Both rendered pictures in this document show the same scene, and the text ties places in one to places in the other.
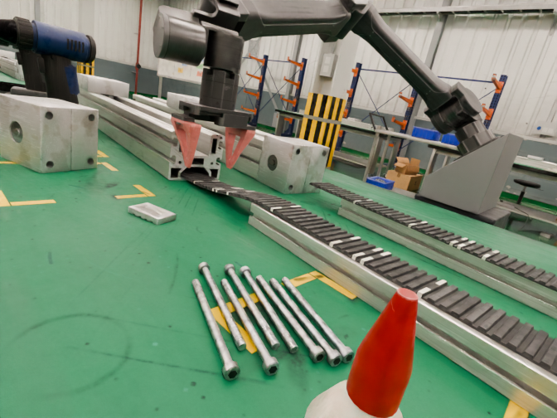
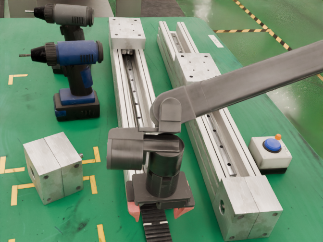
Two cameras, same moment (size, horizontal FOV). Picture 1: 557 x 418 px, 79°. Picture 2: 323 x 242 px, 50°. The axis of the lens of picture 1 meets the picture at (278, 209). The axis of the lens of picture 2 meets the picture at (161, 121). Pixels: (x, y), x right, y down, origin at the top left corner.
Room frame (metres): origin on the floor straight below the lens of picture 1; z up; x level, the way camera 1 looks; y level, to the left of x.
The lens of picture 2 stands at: (0.18, -0.06, 1.40)
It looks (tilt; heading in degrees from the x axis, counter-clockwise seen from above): 39 degrees down; 29
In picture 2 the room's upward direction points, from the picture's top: 8 degrees clockwise
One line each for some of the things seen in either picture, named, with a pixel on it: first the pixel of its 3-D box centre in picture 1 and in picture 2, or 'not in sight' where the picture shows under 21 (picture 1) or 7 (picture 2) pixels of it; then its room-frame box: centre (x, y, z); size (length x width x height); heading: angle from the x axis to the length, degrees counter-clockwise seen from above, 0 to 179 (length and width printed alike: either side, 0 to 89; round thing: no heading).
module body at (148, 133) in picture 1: (126, 119); (132, 89); (0.88, 0.43, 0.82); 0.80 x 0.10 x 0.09; 43
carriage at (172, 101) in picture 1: (195, 109); (196, 76); (1.01, 0.30, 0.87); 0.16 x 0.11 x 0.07; 43
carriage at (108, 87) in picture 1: (101, 89); (126, 36); (1.06, 0.60, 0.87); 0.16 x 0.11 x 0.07; 43
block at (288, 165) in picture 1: (297, 164); (250, 207); (0.69, -0.02, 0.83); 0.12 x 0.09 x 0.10; 133
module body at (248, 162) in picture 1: (193, 127); (194, 89); (1.01, 0.30, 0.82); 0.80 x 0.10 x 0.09; 43
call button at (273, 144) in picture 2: not in sight; (272, 145); (0.89, 0.01, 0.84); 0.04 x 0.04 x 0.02
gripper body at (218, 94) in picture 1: (218, 94); (162, 178); (0.55, 0.13, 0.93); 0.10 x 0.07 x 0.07; 133
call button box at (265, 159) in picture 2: not in sight; (265, 154); (0.89, 0.01, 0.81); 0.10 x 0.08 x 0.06; 133
